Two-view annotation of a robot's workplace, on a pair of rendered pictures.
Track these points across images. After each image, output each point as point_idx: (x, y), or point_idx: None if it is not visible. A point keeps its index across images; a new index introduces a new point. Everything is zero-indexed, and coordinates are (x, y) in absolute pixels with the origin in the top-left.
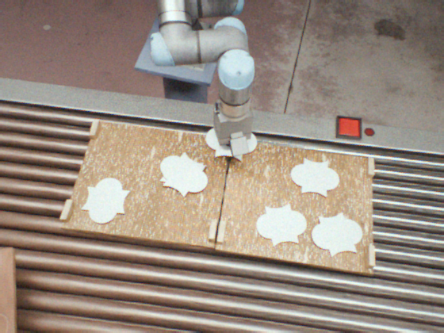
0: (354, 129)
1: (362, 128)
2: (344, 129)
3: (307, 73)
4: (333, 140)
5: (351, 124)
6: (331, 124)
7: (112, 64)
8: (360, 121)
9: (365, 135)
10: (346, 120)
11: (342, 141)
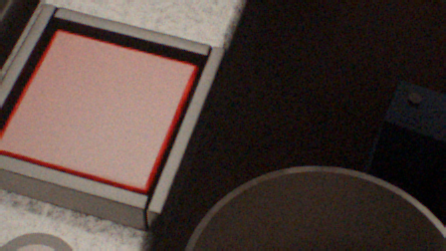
0: (63, 135)
1: (89, 234)
2: (84, 67)
3: None
4: (35, 15)
5: (122, 127)
6: (172, 31)
7: None
8: (125, 191)
9: (5, 228)
10: (163, 99)
11: (10, 61)
